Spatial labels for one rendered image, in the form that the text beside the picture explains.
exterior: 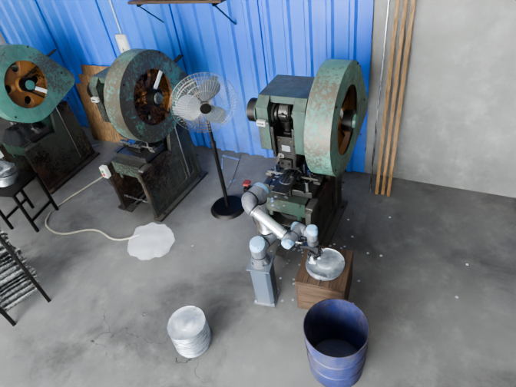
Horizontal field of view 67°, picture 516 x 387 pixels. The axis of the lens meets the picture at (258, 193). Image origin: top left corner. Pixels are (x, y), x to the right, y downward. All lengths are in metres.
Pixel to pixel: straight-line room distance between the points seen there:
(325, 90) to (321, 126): 0.23
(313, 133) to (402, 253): 1.63
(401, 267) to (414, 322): 0.53
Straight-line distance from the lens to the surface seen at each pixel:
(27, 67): 5.15
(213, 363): 3.20
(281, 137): 3.08
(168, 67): 3.88
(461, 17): 3.75
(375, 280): 3.52
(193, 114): 3.49
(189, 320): 3.13
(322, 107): 2.54
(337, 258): 3.15
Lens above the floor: 2.77
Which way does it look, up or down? 39 degrees down
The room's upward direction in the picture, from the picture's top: 10 degrees counter-clockwise
